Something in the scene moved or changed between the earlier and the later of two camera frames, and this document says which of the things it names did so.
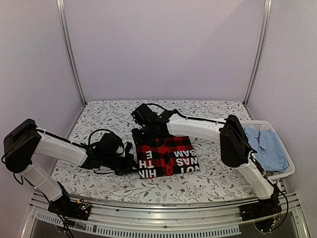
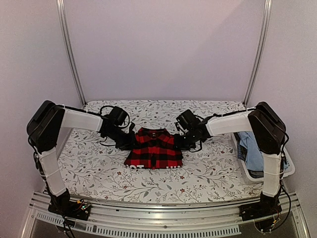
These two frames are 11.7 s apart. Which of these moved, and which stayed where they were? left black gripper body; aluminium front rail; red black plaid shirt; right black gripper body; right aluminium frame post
Moved: red black plaid shirt; right black gripper body; left black gripper body
Stayed: aluminium front rail; right aluminium frame post
